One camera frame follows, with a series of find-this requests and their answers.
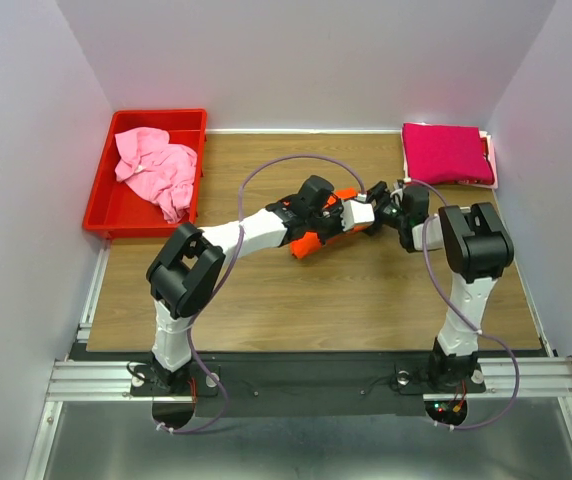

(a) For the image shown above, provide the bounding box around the purple cable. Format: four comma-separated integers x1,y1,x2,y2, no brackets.
400,178,520,432
155,154,367,435

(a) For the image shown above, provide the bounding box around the red plastic bin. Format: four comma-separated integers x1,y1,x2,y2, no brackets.
82,108,208,240

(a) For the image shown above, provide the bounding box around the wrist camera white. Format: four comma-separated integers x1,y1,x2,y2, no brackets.
390,178,412,203
341,193,375,232

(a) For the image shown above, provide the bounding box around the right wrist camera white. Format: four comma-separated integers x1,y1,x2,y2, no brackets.
390,178,412,203

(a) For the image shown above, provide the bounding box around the pink t shirt in bin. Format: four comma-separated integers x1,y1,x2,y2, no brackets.
115,127,198,223

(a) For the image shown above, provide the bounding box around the folded magenta t shirt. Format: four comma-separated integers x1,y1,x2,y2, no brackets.
401,122,496,188

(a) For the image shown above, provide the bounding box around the folded light pink shirt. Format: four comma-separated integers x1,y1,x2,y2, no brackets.
480,130,498,190

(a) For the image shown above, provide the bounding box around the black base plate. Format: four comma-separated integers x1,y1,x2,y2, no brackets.
129,351,485,417

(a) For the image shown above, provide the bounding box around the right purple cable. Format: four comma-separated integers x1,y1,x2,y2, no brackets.
400,178,520,432

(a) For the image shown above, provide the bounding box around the aluminium rail frame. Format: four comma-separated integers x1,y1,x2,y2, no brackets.
25,241,572,479

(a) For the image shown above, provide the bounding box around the orange t shirt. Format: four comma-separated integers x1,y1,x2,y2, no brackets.
290,187,366,259

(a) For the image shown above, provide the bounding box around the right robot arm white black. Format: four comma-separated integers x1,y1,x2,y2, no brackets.
366,181,514,390

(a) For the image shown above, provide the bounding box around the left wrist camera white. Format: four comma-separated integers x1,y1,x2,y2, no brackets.
341,193,375,232

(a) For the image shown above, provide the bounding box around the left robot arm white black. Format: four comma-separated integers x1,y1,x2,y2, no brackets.
146,175,354,394

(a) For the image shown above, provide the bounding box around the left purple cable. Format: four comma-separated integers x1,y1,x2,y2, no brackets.
155,154,367,435

